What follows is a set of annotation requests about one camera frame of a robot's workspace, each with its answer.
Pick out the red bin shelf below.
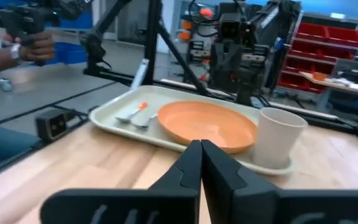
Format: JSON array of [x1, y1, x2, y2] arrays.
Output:
[[277, 12, 358, 95]]

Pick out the black diagonal frame strut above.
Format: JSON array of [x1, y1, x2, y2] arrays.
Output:
[[157, 24, 211, 97]]

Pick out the orange-handled metal spoon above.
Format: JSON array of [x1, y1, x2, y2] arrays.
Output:
[[114, 101, 149, 124]]

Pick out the wooden workbench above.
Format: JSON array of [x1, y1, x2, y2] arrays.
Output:
[[299, 70, 358, 98]]

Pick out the small black box device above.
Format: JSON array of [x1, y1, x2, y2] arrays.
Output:
[[35, 108, 71, 143]]

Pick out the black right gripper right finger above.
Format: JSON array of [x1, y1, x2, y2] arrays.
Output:
[[200, 139, 358, 224]]

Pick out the person's wristwatch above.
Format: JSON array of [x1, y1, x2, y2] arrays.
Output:
[[9, 43, 22, 62]]

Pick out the black leader arm handle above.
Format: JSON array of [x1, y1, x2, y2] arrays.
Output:
[[0, 0, 88, 43]]

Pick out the person's hand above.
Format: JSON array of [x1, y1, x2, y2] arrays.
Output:
[[17, 30, 56, 67]]

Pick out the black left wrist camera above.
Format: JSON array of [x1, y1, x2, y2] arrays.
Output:
[[218, 11, 244, 43]]

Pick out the white tag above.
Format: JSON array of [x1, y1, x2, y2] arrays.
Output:
[[130, 58, 150, 91]]

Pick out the orange plastic plate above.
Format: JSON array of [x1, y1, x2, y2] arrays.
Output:
[[157, 100, 259, 155]]

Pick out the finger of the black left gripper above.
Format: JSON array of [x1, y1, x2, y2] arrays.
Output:
[[246, 70, 259, 103], [235, 70, 248, 106]]

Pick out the beige plastic tray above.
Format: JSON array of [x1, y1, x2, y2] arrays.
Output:
[[88, 85, 297, 177]]

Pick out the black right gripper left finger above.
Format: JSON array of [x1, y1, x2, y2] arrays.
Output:
[[39, 139, 203, 224]]

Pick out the white paper cup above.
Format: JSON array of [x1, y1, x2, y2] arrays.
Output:
[[251, 106, 309, 170]]

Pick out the black vertical frame post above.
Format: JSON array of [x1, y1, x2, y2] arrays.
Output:
[[144, 0, 163, 86]]

